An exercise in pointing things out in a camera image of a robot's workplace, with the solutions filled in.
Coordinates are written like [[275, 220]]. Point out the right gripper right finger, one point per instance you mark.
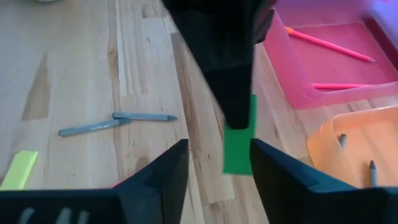
[[295, 199]]

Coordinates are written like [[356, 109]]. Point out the green eraser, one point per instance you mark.
[[237, 155]]

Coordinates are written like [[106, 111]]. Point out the yellow eraser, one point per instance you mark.
[[18, 171]]

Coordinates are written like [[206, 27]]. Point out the pink plastic bin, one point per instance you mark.
[[357, 71]]

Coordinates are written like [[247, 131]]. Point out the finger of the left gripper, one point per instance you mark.
[[233, 96]]

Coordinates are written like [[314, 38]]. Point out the orange plastic bin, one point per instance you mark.
[[385, 133]]

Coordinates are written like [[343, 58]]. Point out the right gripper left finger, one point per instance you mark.
[[140, 202]]

